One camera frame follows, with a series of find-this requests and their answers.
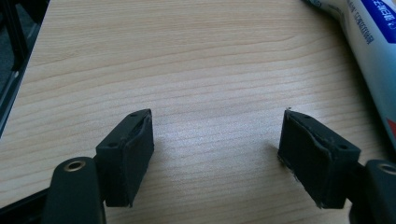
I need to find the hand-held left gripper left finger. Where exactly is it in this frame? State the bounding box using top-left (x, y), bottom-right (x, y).
top-left (95, 108), bottom-right (155, 208)

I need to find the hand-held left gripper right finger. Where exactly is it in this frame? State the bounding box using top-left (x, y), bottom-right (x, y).
top-left (277, 107), bottom-right (361, 209)

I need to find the white and blue toothpaste tube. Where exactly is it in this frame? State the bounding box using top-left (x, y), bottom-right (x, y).
top-left (301, 0), bottom-right (396, 151)

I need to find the black metal stand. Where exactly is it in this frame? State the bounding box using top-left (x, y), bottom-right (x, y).
top-left (0, 0), bottom-right (50, 73)

